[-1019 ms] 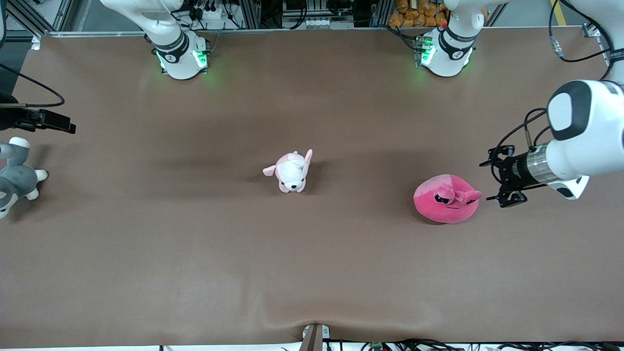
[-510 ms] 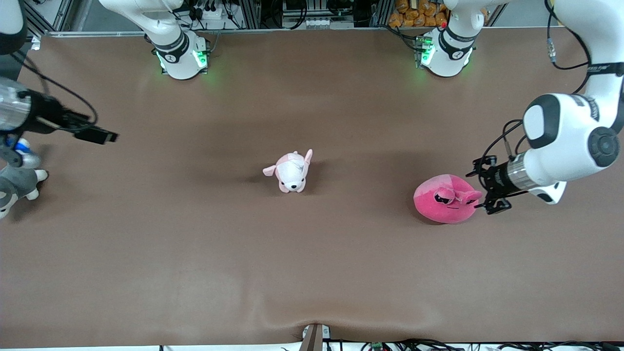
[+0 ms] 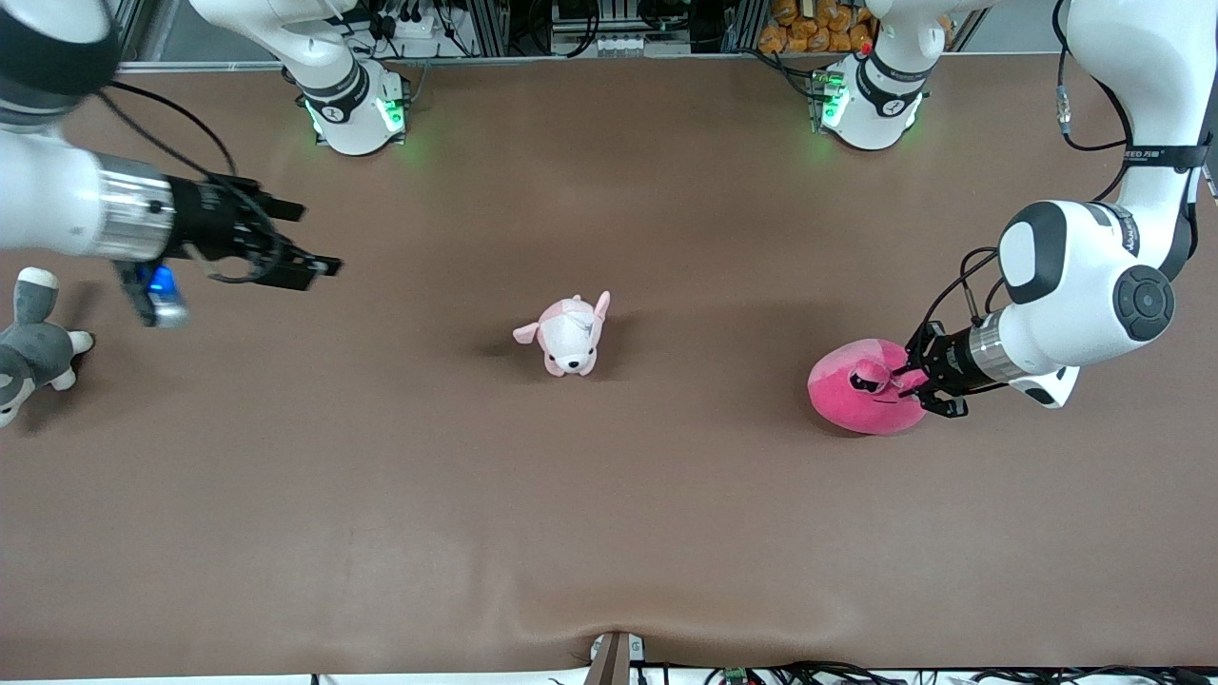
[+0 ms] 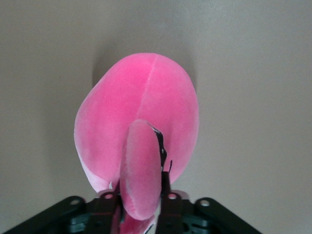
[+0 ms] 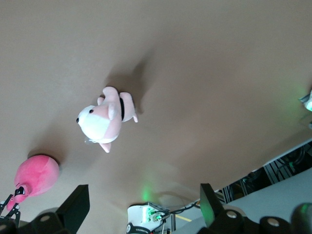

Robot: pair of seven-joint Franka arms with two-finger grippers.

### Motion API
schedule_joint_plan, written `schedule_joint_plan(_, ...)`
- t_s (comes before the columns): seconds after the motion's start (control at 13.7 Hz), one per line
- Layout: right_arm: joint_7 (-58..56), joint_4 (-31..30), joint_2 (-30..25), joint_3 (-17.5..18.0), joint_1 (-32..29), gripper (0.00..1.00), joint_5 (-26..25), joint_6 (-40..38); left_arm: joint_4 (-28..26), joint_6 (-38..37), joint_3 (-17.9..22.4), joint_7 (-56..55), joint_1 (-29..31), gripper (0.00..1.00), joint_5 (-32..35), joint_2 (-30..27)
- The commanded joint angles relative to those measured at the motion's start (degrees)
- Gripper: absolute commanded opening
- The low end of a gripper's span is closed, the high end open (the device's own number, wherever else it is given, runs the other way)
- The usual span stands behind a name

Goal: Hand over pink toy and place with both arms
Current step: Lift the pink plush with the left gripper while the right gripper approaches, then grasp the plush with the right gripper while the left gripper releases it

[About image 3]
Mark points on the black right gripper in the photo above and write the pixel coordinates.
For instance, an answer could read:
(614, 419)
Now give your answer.
(206, 225)

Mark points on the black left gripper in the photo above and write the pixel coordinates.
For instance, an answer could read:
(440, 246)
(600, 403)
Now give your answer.
(944, 365)

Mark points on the pink round plush toy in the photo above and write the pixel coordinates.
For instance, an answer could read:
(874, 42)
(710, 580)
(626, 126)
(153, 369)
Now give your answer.
(847, 395)

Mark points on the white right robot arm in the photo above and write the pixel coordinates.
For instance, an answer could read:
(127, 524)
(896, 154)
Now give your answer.
(48, 200)

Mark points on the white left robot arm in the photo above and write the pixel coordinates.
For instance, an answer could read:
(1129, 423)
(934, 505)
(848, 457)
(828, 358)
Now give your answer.
(1075, 285)

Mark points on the grey white plush toy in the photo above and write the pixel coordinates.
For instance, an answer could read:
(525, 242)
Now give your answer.
(33, 352)

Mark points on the white power strip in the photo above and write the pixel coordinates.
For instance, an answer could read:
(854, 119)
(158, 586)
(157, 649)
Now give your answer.
(409, 24)

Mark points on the pink white dog plush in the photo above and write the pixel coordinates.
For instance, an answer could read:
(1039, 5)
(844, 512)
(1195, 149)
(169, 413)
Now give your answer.
(569, 338)

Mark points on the brown table cover mat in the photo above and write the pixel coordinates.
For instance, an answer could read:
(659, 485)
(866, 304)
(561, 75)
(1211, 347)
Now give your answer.
(609, 523)

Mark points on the bag of orange snacks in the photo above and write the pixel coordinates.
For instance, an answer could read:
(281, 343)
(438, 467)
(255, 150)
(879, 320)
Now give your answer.
(814, 27)

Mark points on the white terminal strip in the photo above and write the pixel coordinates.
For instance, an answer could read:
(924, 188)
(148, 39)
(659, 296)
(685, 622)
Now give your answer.
(618, 44)

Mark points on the metal table edge clamp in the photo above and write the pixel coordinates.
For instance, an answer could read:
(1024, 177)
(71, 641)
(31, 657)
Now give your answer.
(614, 658)

